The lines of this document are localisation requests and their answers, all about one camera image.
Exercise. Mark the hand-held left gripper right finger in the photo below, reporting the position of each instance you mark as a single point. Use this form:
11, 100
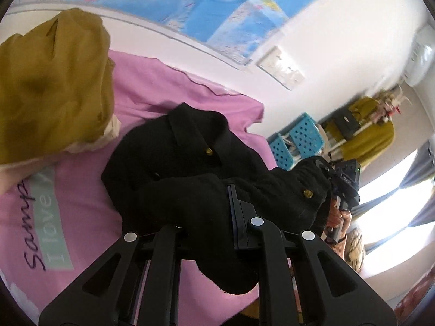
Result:
238, 210

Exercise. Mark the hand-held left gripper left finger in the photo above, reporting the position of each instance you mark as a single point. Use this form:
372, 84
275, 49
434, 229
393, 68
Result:
166, 244

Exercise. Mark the black jacket with gold buttons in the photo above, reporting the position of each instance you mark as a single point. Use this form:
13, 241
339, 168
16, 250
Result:
190, 149

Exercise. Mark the mustard yellow pants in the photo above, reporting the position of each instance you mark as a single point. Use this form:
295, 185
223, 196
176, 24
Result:
51, 85

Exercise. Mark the person's right forearm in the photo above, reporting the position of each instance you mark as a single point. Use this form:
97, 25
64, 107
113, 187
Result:
353, 248

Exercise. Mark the white clothes rack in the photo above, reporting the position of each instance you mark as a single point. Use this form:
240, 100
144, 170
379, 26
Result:
334, 146

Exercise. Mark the person's right hand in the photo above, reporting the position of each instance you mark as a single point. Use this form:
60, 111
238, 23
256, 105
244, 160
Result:
336, 215

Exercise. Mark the mustard hanging garment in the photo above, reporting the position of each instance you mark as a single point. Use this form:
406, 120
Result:
373, 139

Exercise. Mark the black bag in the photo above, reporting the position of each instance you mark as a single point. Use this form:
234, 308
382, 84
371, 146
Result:
345, 124

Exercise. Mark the grey curtain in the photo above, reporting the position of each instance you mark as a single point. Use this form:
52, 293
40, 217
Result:
416, 173

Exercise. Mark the pale hanging ornament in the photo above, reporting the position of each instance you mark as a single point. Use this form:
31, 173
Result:
390, 103

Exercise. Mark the cream garment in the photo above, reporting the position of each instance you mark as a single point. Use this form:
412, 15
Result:
110, 130

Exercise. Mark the reddish cloth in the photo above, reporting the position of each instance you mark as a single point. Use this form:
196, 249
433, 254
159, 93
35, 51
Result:
413, 304

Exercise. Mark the white air conditioner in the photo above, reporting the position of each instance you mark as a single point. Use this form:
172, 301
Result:
421, 57

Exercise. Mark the pink daisy print bedsheet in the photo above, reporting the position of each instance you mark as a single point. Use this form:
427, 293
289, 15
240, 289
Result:
136, 85

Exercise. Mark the white wall switch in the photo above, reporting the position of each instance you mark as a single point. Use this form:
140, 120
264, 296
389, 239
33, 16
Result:
295, 79

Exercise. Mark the colourful wall map poster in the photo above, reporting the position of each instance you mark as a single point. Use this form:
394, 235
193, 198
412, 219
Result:
221, 10

